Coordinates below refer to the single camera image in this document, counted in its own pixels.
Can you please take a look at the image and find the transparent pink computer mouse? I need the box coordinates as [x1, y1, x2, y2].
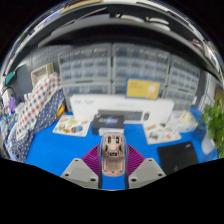
[100, 132, 127, 177]

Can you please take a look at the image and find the white blue glove box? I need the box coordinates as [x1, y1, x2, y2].
[171, 109, 198, 133]

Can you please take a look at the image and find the green leafy plant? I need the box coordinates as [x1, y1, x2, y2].
[201, 99, 224, 158]

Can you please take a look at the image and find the black mouse pad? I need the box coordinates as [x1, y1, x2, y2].
[157, 141, 200, 176]

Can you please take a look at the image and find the colourful sticker sheet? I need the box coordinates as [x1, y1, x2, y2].
[143, 122, 183, 145]
[52, 114, 91, 138]

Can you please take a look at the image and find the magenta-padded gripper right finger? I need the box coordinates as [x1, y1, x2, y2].
[123, 143, 167, 190]

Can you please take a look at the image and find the purple plastic object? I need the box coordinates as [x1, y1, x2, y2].
[8, 96, 17, 114]

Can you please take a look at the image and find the yellow red tool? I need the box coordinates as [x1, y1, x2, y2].
[56, 104, 66, 118]

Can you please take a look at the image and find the white woven basket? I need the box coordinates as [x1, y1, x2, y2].
[30, 63, 55, 88]

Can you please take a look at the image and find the navy dotted cloth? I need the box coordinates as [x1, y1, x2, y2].
[6, 88, 66, 163]

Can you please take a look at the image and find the yellow and blue box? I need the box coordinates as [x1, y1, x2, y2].
[125, 77, 161, 101]

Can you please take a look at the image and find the red blue checkered cloth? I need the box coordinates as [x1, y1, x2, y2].
[15, 73, 63, 138]

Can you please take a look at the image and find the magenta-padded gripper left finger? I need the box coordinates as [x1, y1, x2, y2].
[60, 144, 104, 190]

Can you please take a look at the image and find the small black box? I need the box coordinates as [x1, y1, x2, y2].
[91, 113, 125, 136]

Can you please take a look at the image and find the dark overhead shelf unit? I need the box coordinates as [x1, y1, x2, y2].
[6, 0, 224, 78]

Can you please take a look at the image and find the white keyboard box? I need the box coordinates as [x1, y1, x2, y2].
[69, 94, 175, 125]

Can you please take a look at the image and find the white plant pot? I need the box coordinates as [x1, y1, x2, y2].
[200, 131, 218, 155]

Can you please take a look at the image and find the teal plastic object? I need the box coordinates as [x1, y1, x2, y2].
[4, 70, 17, 86]

